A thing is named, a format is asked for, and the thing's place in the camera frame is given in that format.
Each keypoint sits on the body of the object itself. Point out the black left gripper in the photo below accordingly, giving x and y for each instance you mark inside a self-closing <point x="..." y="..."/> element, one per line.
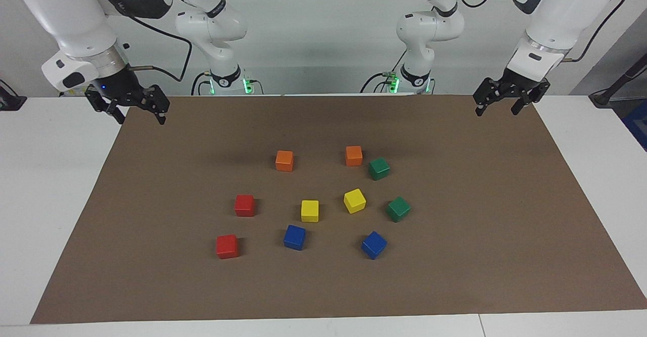
<point x="518" y="82"/>

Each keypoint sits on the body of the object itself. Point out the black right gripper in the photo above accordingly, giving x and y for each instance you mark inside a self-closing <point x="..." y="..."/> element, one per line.
<point x="121" y="88"/>

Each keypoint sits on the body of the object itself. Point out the green wooden block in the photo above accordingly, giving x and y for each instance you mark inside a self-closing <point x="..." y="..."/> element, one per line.
<point x="398" y="208"/>
<point x="379" y="169"/>

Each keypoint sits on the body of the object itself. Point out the red wooden block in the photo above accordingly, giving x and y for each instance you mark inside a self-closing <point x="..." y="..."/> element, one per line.
<point x="227" y="246"/>
<point x="244" y="205"/>

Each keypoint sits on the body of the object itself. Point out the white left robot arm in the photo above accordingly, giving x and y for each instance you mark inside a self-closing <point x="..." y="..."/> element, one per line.
<point x="556" y="13"/>

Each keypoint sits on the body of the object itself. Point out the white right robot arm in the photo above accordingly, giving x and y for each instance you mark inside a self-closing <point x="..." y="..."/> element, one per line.
<point x="76" y="18"/>

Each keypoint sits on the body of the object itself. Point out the white power strip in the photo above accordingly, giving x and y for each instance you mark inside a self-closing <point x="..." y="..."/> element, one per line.
<point x="76" y="92"/>

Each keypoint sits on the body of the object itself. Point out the black stand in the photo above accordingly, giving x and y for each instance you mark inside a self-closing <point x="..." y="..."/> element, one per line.
<point x="604" y="97"/>

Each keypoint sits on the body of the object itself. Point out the black device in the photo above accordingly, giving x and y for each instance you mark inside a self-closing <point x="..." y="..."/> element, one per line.
<point x="10" y="102"/>

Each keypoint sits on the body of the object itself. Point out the blue box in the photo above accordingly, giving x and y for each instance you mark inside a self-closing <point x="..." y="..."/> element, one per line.
<point x="638" y="125"/>

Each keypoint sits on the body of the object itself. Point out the orange wooden block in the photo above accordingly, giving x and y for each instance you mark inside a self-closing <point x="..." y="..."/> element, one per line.
<point x="354" y="155"/>
<point x="284" y="160"/>

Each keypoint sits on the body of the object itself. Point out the yellow wooden block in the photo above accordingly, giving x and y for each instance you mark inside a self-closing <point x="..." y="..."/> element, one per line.
<point x="310" y="210"/>
<point x="354" y="200"/>

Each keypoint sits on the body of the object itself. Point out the brown table mat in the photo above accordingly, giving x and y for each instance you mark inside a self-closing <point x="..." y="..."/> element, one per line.
<point x="455" y="276"/>

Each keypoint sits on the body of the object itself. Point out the blue wooden block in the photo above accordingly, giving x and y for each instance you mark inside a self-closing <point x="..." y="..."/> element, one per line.
<point x="294" y="237"/>
<point x="374" y="244"/>

